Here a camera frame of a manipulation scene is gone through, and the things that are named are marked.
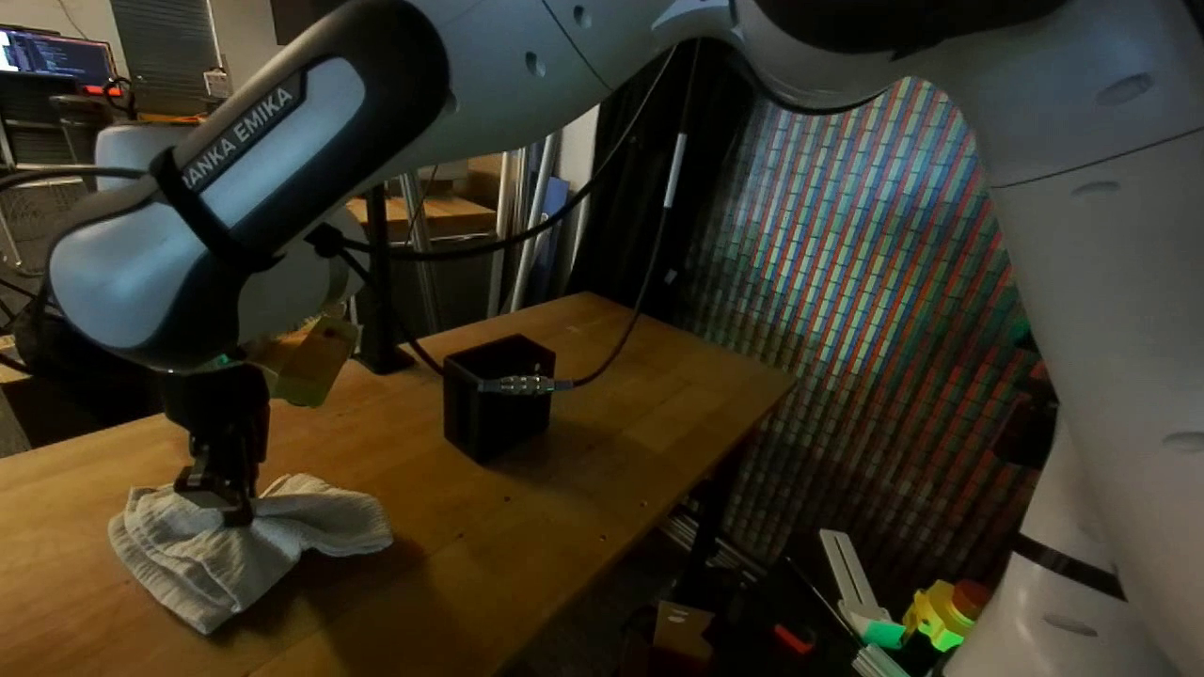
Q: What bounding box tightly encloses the yellow green wrist camera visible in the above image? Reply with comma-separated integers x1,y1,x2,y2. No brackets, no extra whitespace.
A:
251,311,358,405

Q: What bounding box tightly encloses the white towel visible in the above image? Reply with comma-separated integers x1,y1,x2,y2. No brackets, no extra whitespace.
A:
110,475,393,637

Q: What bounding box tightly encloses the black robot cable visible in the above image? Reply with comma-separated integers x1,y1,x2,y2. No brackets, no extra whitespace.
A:
318,35,707,398

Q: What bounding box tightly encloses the black perforated box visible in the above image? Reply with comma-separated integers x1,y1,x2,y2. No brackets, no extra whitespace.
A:
444,336,557,464

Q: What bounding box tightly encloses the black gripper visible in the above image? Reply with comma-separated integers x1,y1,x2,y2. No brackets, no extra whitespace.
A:
161,366,273,527

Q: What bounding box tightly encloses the black vertical pole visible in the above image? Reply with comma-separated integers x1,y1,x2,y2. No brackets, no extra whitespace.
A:
367,187,416,378

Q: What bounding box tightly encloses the colourful toy pile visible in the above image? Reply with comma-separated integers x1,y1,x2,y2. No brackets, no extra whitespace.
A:
822,532,988,677

